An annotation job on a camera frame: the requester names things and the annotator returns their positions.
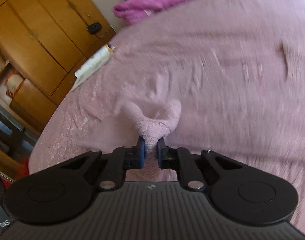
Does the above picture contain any pink knitted sweater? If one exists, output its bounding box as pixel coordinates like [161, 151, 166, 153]
[76, 99, 181, 181]

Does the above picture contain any pink floral bed sheet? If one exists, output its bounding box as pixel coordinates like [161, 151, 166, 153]
[29, 0, 305, 233]

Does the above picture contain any white paper roll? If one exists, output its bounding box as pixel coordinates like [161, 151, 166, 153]
[71, 43, 116, 92]

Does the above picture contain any orange wooden wardrobe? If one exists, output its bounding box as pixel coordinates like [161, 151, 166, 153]
[0, 0, 115, 133]

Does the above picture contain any black charger on cable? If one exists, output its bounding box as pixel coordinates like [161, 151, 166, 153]
[67, 0, 103, 36]

